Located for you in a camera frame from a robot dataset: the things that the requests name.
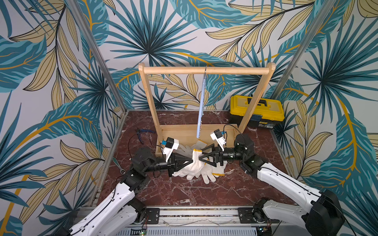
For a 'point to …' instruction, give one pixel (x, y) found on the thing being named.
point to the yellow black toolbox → (268, 114)
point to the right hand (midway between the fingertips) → (200, 155)
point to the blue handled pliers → (138, 131)
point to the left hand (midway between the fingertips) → (190, 164)
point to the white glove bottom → (210, 171)
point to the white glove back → (200, 145)
